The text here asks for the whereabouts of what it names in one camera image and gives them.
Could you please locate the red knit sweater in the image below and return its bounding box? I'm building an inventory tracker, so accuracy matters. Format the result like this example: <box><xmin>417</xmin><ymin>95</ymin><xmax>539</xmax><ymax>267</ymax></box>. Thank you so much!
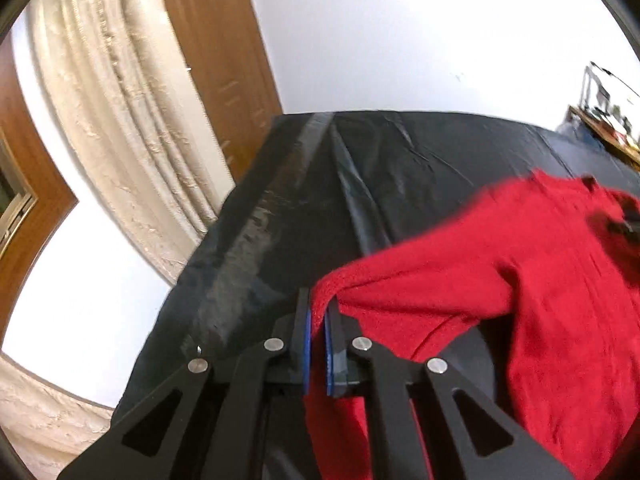
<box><xmin>305</xmin><ymin>170</ymin><xmax>640</xmax><ymax>480</ymax></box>

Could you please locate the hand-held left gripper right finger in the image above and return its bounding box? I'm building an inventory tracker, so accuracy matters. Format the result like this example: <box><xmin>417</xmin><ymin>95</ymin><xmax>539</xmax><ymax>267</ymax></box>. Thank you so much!
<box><xmin>325</xmin><ymin>305</ymin><xmax>576</xmax><ymax>480</ymax></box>

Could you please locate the wooden window frame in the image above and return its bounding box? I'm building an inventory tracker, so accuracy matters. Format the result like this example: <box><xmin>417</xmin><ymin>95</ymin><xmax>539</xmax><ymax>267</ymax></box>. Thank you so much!
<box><xmin>0</xmin><ymin>45</ymin><xmax>78</xmax><ymax>331</ymax></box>

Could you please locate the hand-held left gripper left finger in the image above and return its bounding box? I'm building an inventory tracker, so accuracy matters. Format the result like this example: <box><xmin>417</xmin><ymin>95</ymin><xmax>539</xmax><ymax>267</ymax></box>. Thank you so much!
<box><xmin>57</xmin><ymin>287</ymin><xmax>313</xmax><ymax>480</ymax></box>

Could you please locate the wooden door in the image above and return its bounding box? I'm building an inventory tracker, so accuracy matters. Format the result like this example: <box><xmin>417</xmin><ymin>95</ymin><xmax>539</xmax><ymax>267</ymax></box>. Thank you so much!
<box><xmin>155</xmin><ymin>0</ymin><xmax>283</xmax><ymax>181</ymax></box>

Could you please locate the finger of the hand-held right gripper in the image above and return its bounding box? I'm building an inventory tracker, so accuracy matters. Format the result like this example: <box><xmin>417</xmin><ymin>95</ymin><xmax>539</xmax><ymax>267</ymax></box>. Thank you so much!
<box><xmin>592</xmin><ymin>207</ymin><xmax>640</xmax><ymax>236</ymax></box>

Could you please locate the beige curtain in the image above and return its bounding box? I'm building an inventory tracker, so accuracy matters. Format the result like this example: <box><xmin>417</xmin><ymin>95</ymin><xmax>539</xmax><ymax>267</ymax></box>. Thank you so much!
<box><xmin>0</xmin><ymin>0</ymin><xmax>236</xmax><ymax>466</ymax></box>

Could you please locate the black table sheet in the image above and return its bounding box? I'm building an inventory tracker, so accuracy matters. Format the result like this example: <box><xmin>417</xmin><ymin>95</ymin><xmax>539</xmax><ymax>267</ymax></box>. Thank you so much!
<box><xmin>57</xmin><ymin>110</ymin><xmax>640</xmax><ymax>480</ymax></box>

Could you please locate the wooden side desk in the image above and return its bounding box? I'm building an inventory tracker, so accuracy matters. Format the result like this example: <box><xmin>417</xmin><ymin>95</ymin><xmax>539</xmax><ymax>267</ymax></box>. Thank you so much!
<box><xmin>567</xmin><ymin>105</ymin><xmax>640</xmax><ymax>166</ymax></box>

